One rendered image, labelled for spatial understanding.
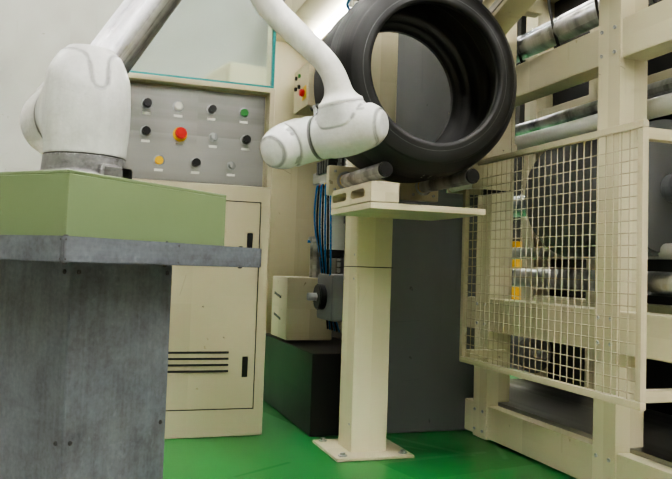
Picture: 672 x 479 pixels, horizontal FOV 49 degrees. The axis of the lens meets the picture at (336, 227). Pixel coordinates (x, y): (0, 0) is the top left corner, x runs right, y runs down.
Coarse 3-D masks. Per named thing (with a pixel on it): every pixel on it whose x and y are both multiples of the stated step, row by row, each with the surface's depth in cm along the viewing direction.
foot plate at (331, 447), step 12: (324, 444) 254; (336, 444) 254; (396, 444) 258; (336, 456) 238; (348, 456) 239; (360, 456) 239; (372, 456) 240; (384, 456) 241; (396, 456) 242; (408, 456) 243
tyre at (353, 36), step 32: (384, 0) 212; (416, 0) 214; (448, 0) 217; (352, 32) 210; (384, 32) 245; (416, 32) 246; (448, 32) 246; (480, 32) 223; (352, 64) 208; (448, 64) 249; (480, 64) 244; (512, 64) 224; (320, 96) 224; (480, 96) 247; (512, 96) 224; (448, 128) 248; (480, 128) 219; (352, 160) 229; (384, 160) 215; (416, 160) 214; (448, 160) 216
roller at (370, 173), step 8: (368, 168) 220; (376, 168) 213; (384, 168) 212; (392, 168) 213; (344, 176) 240; (352, 176) 232; (360, 176) 226; (368, 176) 220; (376, 176) 215; (384, 176) 212; (344, 184) 241; (352, 184) 236
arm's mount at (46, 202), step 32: (0, 192) 121; (32, 192) 117; (64, 192) 114; (96, 192) 118; (128, 192) 124; (160, 192) 131; (192, 192) 138; (0, 224) 121; (32, 224) 117; (64, 224) 113; (96, 224) 118; (128, 224) 124; (160, 224) 131; (192, 224) 138; (224, 224) 146
